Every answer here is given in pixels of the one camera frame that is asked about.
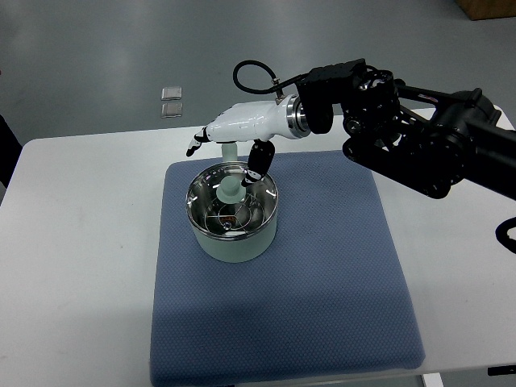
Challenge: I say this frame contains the upper metal floor plate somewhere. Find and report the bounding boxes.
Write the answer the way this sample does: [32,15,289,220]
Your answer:
[160,86,182,101]

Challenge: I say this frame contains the green pot with steel interior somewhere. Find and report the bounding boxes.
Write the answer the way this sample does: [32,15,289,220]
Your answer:
[191,144,277,263]

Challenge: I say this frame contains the brown cardboard box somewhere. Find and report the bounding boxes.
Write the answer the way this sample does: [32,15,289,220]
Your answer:
[456,0,515,21]

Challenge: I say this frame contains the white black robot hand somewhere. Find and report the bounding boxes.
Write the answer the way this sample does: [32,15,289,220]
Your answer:
[186,94,311,187]

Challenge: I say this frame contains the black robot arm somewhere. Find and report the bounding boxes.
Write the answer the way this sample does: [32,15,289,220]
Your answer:
[294,59,515,199]

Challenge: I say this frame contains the glass lid with green knob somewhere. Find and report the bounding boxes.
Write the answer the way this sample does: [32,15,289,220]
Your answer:
[186,161,279,241]

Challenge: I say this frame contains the wire steaming rack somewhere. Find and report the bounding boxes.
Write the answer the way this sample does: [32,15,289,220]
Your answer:
[202,194,264,235]

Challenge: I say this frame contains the blue quilted mat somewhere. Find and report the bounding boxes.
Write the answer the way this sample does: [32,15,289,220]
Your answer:
[150,151,425,386]

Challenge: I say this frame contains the black cable loop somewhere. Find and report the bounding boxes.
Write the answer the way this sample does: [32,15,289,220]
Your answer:
[233,60,302,102]

